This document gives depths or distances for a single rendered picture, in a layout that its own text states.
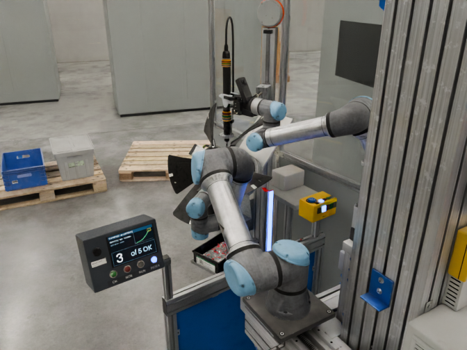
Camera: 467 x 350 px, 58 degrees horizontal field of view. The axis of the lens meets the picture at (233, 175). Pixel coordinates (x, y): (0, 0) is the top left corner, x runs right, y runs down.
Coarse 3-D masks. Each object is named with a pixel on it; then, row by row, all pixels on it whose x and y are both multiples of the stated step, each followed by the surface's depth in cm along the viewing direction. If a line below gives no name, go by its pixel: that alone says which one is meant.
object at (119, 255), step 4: (116, 252) 144; (120, 252) 144; (124, 252) 145; (112, 256) 143; (116, 256) 144; (120, 256) 145; (124, 256) 145; (116, 260) 144; (120, 260) 145; (124, 260) 146; (116, 264) 144; (120, 264) 145
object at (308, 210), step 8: (320, 192) 211; (304, 200) 204; (328, 200) 204; (336, 200) 206; (304, 208) 204; (312, 208) 199; (304, 216) 205; (312, 216) 200; (320, 216) 203; (328, 216) 207
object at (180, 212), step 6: (198, 186) 215; (192, 192) 215; (186, 198) 215; (180, 204) 215; (186, 204) 214; (174, 210) 215; (180, 210) 214; (210, 210) 212; (174, 216) 214; (180, 216) 213; (186, 216) 212; (186, 222) 211
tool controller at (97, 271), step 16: (112, 224) 151; (128, 224) 148; (144, 224) 148; (80, 240) 140; (96, 240) 140; (112, 240) 142; (128, 240) 146; (144, 240) 149; (80, 256) 147; (96, 256) 140; (128, 256) 146; (144, 256) 149; (160, 256) 153; (96, 272) 141; (144, 272) 150; (96, 288) 141
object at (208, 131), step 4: (212, 108) 235; (212, 112) 233; (208, 116) 239; (212, 116) 231; (208, 120) 238; (212, 120) 230; (208, 124) 237; (212, 124) 228; (204, 128) 246; (208, 128) 237; (212, 128) 227; (204, 132) 247; (208, 132) 238; (212, 132) 226; (208, 136) 239; (212, 136) 226; (212, 140) 226; (212, 144) 228
